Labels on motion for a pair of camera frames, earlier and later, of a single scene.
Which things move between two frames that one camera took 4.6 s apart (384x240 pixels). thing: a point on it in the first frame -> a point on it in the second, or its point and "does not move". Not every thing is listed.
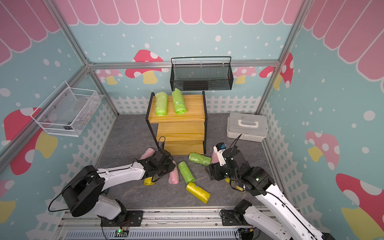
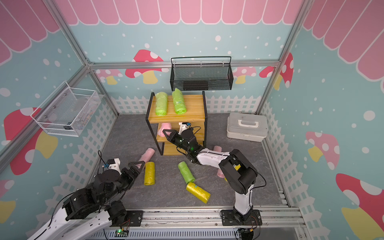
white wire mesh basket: [64, 111] does not move
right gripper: [217, 167] -> [171, 138]
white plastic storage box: [253, 126] does not move
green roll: [161, 103] does not move
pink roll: [173, 177] -> [164, 126]
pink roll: [149, 152] does not move
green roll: [179, 105] does not move
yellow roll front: [198, 192] does not move
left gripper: [171, 167] -> [125, 172]
